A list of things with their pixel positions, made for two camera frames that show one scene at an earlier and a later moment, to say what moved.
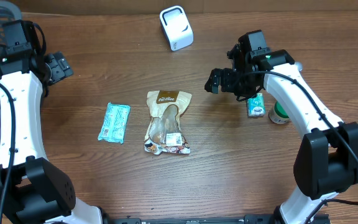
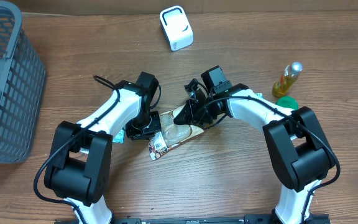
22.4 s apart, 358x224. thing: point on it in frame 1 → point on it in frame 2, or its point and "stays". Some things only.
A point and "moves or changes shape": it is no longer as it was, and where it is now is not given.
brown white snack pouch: (165, 134) moves or changes shape
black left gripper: (59, 67) → (155, 124)
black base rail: (248, 219) stays
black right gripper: (227, 77) → (190, 113)
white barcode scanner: (176, 27) stays
